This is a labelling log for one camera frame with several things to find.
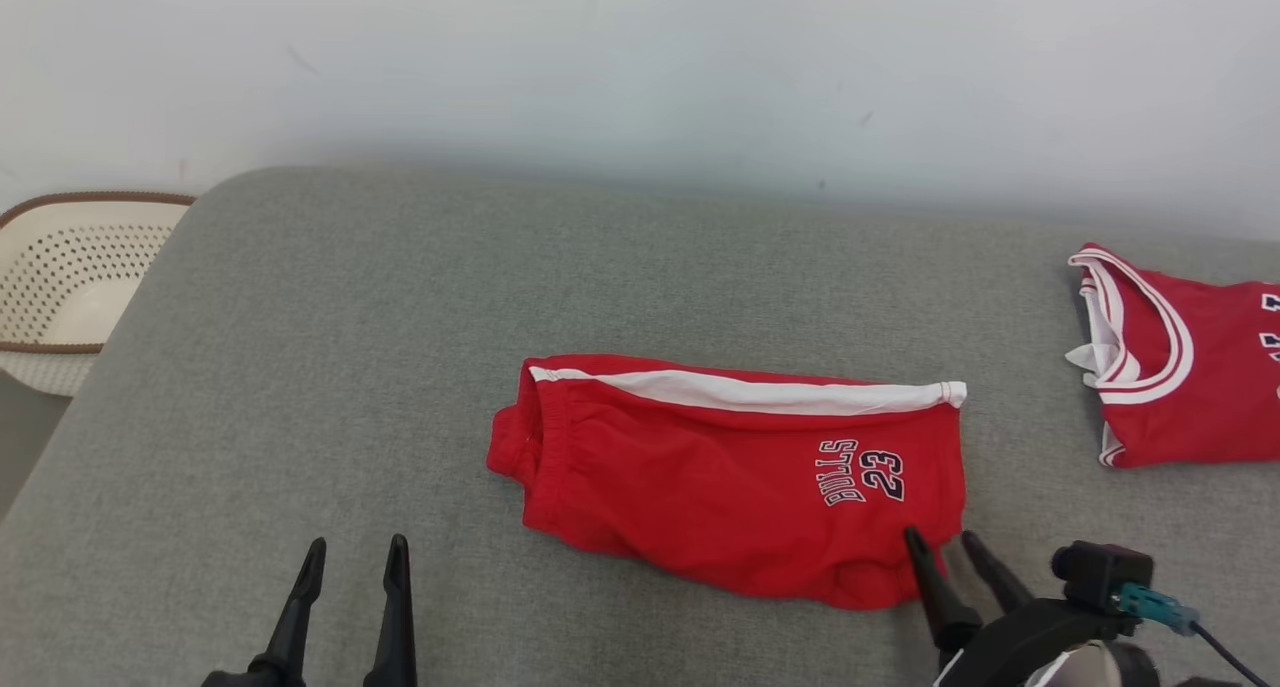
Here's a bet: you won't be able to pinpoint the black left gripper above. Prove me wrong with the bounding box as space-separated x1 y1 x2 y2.
200 534 418 687

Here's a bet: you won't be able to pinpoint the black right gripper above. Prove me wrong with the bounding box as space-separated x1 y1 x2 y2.
903 527 1131 687

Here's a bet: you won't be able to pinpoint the red white-striped basketball shorts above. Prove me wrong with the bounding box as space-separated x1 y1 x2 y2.
486 353 969 611

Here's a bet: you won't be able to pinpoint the red white basketball jersey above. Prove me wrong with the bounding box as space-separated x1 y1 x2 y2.
1065 244 1280 469

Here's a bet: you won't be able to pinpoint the cream perforated laundry basket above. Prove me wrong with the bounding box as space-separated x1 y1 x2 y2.
0 191 197 398

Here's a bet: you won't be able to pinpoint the teal right camera connector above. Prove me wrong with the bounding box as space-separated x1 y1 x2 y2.
1118 582 1199 636

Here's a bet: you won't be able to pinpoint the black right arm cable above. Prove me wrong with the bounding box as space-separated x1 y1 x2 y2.
1190 622 1280 687

